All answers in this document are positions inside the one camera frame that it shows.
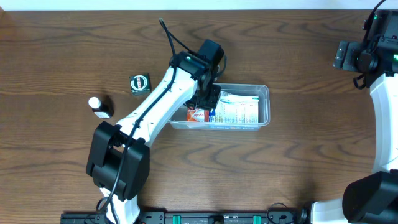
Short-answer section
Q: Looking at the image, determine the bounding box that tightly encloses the white Panadol tube box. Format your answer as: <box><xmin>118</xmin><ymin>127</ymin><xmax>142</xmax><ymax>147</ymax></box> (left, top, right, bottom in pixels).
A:
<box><xmin>220</xmin><ymin>91</ymin><xmax>259</xmax><ymax>104</ymax></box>

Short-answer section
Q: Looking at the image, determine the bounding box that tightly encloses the red Panadol ActiFast box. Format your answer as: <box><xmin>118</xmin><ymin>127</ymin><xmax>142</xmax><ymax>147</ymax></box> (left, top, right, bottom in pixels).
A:
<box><xmin>186</xmin><ymin>108</ymin><xmax>209</xmax><ymax>123</ymax></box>

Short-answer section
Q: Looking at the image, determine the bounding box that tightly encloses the blue cooling patch box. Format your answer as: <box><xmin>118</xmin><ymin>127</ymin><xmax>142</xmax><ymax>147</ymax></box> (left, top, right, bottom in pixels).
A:
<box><xmin>209</xmin><ymin>100</ymin><xmax>259</xmax><ymax>124</ymax></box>

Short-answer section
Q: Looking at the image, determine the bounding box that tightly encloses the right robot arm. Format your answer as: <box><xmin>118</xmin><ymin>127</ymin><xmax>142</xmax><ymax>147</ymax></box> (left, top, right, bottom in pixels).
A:
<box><xmin>297</xmin><ymin>7</ymin><xmax>397</xmax><ymax>223</ymax></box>

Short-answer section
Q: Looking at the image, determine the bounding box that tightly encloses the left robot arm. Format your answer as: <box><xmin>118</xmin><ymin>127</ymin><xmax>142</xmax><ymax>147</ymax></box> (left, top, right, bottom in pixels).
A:
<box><xmin>86</xmin><ymin>39</ymin><xmax>227</xmax><ymax>223</ymax></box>

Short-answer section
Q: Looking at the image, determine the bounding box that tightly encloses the clear plastic container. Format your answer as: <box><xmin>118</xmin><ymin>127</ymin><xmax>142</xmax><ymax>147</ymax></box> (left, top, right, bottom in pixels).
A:
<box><xmin>169</xmin><ymin>83</ymin><xmax>271</xmax><ymax>131</ymax></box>

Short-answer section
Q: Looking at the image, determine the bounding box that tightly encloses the green Zam-Buk box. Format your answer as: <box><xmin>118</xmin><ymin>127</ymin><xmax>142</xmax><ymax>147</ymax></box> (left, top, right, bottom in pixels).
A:
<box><xmin>129</xmin><ymin>73</ymin><xmax>152</xmax><ymax>95</ymax></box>

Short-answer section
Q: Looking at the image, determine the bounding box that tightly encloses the dark brown medicine bottle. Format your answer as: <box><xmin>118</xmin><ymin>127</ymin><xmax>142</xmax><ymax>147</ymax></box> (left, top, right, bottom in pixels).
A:
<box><xmin>88</xmin><ymin>96</ymin><xmax>114</xmax><ymax>119</ymax></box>

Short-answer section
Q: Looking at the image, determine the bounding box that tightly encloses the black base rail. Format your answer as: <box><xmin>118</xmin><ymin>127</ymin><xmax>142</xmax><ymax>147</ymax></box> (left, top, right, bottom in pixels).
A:
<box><xmin>60</xmin><ymin>207</ymin><xmax>311</xmax><ymax>224</ymax></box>

